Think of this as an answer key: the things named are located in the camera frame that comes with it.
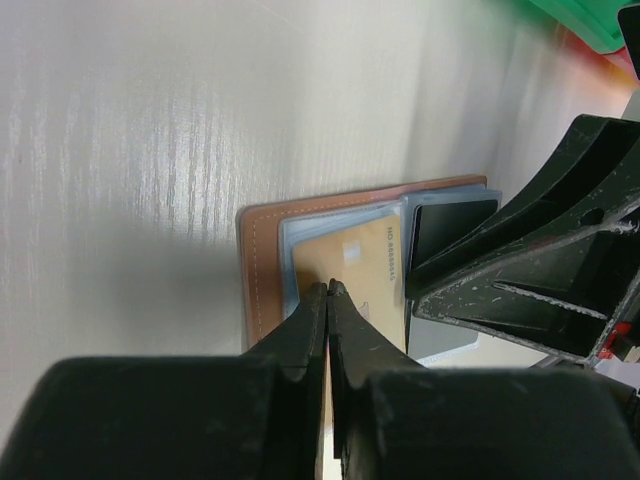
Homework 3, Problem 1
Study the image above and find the gold credit card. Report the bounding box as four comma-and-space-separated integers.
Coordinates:
293, 213, 406, 350

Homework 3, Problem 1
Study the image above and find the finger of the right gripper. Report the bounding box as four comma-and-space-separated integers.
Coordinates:
405, 115, 639, 365

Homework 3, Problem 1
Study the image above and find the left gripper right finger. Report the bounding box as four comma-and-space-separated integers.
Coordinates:
327, 281, 638, 479

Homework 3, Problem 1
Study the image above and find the black credit card in sleeve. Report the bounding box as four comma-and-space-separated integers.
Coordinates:
408, 199, 499, 360

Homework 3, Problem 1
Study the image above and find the green plastic bin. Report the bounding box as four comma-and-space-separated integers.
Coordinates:
487, 0, 626, 55

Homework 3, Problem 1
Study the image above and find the red plastic bin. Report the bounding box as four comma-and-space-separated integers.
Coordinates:
557, 26, 639, 89

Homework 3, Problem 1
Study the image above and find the brown leather card holder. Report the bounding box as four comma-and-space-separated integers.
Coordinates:
237, 175, 487, 348

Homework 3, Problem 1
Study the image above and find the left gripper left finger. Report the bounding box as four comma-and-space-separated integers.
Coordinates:
1, 283, 328, 479

